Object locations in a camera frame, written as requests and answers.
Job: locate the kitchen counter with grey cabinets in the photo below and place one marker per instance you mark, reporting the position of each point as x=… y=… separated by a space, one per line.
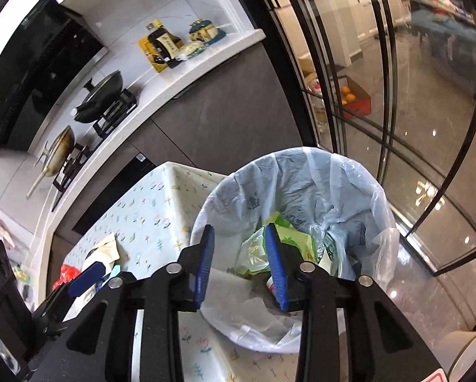
x=222 y=119

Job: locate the beige wok with glass lid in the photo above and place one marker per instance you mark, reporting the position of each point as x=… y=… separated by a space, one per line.
x=59 y=149

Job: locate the black framed glass sliding door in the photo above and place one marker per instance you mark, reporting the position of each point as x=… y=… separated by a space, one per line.
x=421 y=127

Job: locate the clear plastic wrap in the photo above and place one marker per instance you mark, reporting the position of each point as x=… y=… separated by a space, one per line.
x=325 y=242

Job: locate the pale green plastic bag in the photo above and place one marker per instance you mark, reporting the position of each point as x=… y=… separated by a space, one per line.
x=254 y=254

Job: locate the green yellow packet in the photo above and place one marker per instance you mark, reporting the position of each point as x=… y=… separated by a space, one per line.
x=297 y=242

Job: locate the black wok with lid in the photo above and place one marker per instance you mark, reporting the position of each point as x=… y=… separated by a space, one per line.
x=98 y=95

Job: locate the cardboard box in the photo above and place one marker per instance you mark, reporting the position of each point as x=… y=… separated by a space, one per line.
x=359 y=103

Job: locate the black built-in appliance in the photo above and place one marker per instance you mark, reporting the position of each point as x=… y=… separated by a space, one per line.
x=114 y=191

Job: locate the orange fruit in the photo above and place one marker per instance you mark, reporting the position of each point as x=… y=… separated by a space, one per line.
x=344 y=89
x=349 y=98

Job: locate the yellow seasoning packet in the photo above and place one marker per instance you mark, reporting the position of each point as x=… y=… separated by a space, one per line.
x=144 y=45

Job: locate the white cylindrical container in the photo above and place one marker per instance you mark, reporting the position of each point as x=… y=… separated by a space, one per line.
x=464 y=352

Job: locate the dark sauce bottle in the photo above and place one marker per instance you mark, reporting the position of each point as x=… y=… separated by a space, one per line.
x=164 y=43

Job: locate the clear plastic food bag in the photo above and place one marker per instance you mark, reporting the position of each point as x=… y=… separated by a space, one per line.
x=192 y=49

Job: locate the black gas stove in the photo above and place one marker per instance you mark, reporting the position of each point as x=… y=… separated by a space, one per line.
x=69 y=167

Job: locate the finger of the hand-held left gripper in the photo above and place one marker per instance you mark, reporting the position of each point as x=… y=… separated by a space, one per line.
x=85 y=280
x=47 y=328

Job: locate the trash bin with plastic liner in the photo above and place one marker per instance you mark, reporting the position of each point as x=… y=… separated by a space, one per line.
x=341 y=191

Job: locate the red plastic bag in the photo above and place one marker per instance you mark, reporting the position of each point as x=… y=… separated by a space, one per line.
x=65 y=276

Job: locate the blue yellow seasoning jar set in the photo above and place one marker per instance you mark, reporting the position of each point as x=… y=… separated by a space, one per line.
x=204 y=32

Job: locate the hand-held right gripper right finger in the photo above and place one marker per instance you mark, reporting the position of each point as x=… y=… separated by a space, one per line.
x=275 y=266

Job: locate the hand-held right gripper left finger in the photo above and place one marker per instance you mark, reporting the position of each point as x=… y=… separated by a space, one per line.
x=204 y=266

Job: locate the black range hood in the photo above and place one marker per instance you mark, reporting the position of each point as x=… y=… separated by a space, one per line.
x=35 y=67

